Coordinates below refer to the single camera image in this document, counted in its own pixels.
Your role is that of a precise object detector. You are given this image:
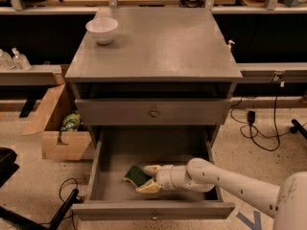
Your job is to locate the green snack bag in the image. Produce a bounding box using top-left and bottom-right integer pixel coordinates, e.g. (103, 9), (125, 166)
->
(60, 111), (81, 132)

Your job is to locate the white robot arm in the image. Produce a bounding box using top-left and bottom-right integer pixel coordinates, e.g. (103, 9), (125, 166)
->
(136, 158), (307, 230)

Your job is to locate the closed grey upper drawer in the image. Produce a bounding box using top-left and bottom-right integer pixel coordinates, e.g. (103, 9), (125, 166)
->
(76, 99), (230, 126)

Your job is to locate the black chair base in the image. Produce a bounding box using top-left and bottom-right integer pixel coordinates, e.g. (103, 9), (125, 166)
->
(0, 146), (81, 230)

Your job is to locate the cardboard box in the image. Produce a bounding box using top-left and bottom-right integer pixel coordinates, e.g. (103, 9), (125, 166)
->
(22, 64), (96, 161)

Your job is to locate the grey wooden drawer cabinet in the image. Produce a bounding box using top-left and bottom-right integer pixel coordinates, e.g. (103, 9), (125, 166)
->
(65, 7), (242, 142)

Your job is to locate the small white pump bottle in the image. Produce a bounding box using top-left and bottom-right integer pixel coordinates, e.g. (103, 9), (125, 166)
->
(227, 39), (235, 53)

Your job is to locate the white ceramic bowl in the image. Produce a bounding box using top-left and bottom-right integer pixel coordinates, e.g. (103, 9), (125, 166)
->
(85, 17), (118, 44)

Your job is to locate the green yellow sponge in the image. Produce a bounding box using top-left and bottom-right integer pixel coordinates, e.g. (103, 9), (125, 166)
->
(124, 165), (152, 188)

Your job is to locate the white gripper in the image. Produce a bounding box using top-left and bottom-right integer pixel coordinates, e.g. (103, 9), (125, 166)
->
(136, 165), (190, 194)

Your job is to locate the open grey middle drawer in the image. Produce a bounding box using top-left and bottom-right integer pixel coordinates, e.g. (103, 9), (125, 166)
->
(72, 127), (235, 221)

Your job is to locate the black power adapter cable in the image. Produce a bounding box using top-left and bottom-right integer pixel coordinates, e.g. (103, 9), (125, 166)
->
(229, 86), (307, 152)

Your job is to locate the black cable on floor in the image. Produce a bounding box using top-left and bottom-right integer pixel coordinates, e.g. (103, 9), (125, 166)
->
(58, 177), (80, 230)

